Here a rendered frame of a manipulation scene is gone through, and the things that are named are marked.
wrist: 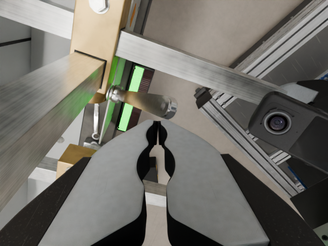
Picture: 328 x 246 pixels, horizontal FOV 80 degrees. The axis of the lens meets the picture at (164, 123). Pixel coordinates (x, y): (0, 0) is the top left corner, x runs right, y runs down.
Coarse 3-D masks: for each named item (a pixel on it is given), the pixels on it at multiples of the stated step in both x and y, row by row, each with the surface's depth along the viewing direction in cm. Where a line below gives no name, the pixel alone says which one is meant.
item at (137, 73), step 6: (138, 72) 41; (132, 78) 42; (138, 78) 42; (132, 84) 42; (138, 84) 42; (132, 90) 43; (126, 108) 45; (126, 114) 46; (126, 120) 47; (120, 126) 47; (126, 126) 47
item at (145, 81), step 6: (144, 72) 41; (150, 72) 41; (144, 78) 42; (150, 78) 42; (144, 84) 42; (144, 90) 43; (138, 108) 45; (132, 114) 46; (138, 114) 46; (132, 120) 47; (132, 126) 48
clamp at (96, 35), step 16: (80, 0) 21; (112, 0) 21; (128, 0) 22; (80, 16) 21; (96, 16) 21; (112, 16) 21; (80, 32) 22; (96, 32) 22; (112, 32) 22; (80, 48) 23; (96, 48) 23; (112, 48) 23; (112, 64) 24; (112, 80) 29; (96, 96) 26
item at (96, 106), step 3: (96, 105) 44; (96, 108) 45; (96, 111) 45; (96, 114) 45; (96, 117) 46; (96, 120) 46; (96, 123) 46; (96, 126) 47; (96, 129) 47; (96, 132) 48; (93, 135) 48; (99, 135) 48; (93, 138) 48; (96, 138) 48; (99, 138) 48
